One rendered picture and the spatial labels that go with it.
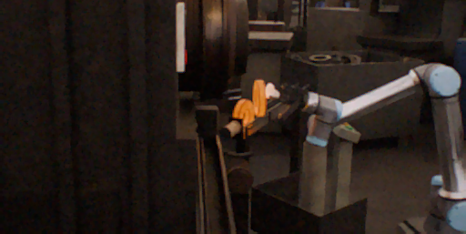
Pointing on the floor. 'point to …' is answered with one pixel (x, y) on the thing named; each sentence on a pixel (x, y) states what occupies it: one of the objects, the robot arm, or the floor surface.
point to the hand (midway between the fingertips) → (259, 94)
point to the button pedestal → (341, 166)
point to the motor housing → (239, 191)
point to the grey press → (419, 17)
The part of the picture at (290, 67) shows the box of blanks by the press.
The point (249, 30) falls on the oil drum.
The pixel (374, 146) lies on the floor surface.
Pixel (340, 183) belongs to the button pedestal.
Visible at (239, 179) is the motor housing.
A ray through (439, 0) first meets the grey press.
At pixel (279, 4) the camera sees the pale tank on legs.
